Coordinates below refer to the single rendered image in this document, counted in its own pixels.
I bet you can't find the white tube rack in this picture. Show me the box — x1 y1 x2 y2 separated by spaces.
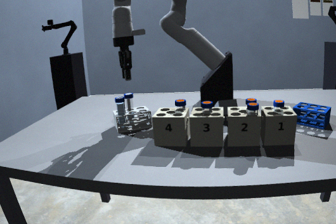
113 106 152 133

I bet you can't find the blue tube rack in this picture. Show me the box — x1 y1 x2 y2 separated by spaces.
293 102 331 129

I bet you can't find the white bucket adapter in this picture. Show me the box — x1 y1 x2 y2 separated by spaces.
190 107 223 147
152 107 190 147
261 106 297 146
226 107 261 147

